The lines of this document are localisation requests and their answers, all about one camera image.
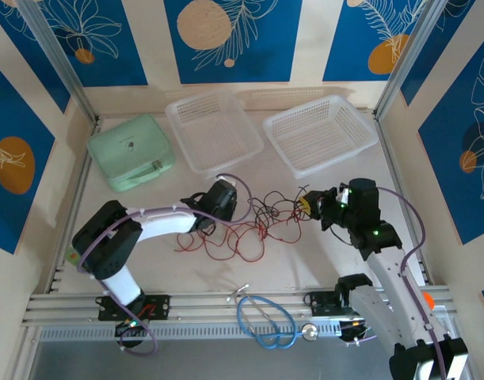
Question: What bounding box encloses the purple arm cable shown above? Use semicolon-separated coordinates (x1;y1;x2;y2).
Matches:
77;173;253;357
338;188;448;380

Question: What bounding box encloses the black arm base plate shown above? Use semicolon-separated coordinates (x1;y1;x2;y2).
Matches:
304;290;344;317
97;293;172;322

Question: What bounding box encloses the aluminium frame post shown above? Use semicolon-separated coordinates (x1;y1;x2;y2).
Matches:
17;0;99;124
374;0;451;120

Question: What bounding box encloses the thin black cable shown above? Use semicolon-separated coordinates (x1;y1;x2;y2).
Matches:
249;192;302;238
265;184;312;222
251;191;292;238

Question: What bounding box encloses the aluminium side rail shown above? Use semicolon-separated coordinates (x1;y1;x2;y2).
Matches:
47;118;102;295
374;112;429;288

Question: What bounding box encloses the white plastic mesh basket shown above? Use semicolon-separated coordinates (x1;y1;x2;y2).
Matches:
164;89;265;176
261;94;378;180

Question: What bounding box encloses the grey slotted cable duct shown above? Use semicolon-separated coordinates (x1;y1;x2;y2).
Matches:
38;322;344;342

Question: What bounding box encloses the blue stethoscope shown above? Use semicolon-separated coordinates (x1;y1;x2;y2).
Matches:
227;283;320;352

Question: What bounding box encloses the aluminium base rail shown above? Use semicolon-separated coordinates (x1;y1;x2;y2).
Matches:
21;291;452;329

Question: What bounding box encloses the mint green zip case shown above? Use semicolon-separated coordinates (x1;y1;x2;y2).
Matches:
86;113;177;194

